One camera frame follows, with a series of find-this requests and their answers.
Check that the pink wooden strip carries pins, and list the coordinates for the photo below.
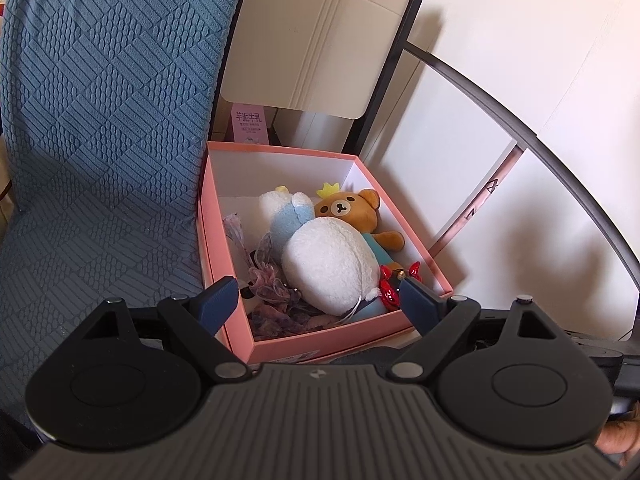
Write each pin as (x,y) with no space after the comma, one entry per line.
(480,200)

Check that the purple ribbon bow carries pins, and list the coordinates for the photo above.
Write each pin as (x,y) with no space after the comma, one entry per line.
(270,280)

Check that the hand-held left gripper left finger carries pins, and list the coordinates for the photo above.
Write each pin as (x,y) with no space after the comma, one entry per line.
(220,302)

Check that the pink cardboard box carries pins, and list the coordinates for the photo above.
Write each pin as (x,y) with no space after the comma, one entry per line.
(300,347)

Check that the red toy figure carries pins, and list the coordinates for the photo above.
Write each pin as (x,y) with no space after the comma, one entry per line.
(390,290)

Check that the white and blue penguin plush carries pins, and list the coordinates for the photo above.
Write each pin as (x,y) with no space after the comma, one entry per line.
(325,265)

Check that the person's right hand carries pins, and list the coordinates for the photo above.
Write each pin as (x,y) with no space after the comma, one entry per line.
(620,435)

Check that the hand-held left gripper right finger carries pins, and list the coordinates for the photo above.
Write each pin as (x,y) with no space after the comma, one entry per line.
(417,305)

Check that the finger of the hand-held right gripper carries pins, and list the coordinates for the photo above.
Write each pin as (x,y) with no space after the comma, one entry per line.
(595,344)

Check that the black curved metal tube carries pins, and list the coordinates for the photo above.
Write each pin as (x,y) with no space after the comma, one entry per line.
(550,155)

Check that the brown bear plush toy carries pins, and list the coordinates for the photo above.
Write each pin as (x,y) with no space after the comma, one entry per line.
(350,210)

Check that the pink carton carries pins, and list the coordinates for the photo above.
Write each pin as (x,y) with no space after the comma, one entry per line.
(250,125)

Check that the beige folding chair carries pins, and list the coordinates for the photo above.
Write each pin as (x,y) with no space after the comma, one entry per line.
(320,50)

